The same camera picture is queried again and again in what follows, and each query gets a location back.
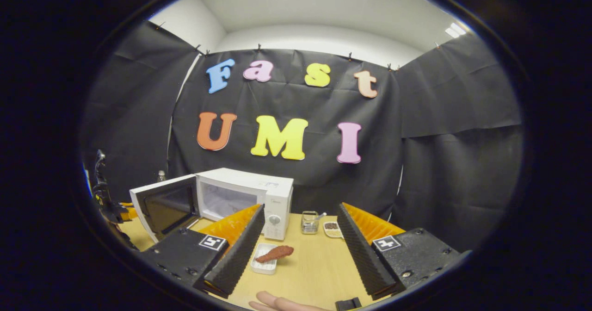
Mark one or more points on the brown fried chicken leg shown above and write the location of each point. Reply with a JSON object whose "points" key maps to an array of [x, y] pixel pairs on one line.
{"points": [[275, 254]]}

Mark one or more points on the white microwave oven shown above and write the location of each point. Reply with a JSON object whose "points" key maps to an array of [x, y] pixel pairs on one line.
{"points": [[245, 177]]}

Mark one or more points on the white divided condiment dish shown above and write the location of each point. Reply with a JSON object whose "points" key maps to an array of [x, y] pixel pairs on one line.
{"points": [[332, 229]]}

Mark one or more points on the white rectangular tray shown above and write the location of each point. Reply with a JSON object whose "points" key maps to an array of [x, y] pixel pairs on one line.
{"points": [[266, 267]]}

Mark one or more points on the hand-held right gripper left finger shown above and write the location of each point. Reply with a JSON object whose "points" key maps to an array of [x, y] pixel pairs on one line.
{"points": [[240, 251]]}

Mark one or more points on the black backdrop cloth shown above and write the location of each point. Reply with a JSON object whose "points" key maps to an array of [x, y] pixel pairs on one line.
{"points": [[439, 163]]}

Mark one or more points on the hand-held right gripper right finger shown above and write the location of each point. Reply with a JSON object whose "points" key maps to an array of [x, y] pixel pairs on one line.
{"points": [[360, 251]]}

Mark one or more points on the clear plastic water bottle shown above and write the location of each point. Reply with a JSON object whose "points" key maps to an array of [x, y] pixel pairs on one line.
{"points": [[161, 177]]}

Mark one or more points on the small ceiling light panel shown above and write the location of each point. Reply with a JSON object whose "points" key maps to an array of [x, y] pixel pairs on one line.
{"points": [[455, 29]]}

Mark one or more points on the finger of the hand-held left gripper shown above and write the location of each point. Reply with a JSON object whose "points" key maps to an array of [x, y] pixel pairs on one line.
{"points": [[129, 210]]}

